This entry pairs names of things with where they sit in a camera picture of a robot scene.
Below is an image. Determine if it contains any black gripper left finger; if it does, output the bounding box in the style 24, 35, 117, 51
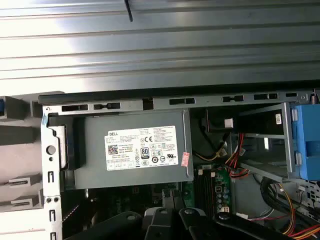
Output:
65, 206, 175, 240

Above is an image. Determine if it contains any green motherboard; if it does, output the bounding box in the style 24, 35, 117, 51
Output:
62, 163, 237, 226

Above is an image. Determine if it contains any grey parts rack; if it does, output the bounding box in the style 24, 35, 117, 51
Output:
0, 90, 66, 213

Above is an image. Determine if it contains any black open PC case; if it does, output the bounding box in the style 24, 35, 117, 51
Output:
37, 88, 320, 240

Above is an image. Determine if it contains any grey power supply unit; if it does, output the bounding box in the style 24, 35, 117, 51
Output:
48, 108, 195, 191

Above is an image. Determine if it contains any blue drive cage latch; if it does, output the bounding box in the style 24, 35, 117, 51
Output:
289, 103, 320, 181

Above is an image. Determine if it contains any yellow black wire bundle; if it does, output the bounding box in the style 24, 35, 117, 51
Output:
194, 146, 229, 164

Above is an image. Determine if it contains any orange black wire bundle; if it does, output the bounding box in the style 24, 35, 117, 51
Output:
223, 132, 251, 179

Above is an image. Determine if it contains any red yellow power wire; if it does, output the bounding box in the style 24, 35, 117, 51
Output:
277, 183, 320, 240

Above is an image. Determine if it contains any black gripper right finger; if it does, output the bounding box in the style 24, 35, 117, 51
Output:
178, 207, 291, 240

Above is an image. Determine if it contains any metal drive cage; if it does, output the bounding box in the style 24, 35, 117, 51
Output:
234, 101, 301, 181

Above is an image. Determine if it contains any black stick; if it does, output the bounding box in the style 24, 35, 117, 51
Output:
123, 0, 134, 23

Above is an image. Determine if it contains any black RAM slot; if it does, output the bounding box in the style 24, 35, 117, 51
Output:
197, 169, 206, 213
205, 171, 214, 213

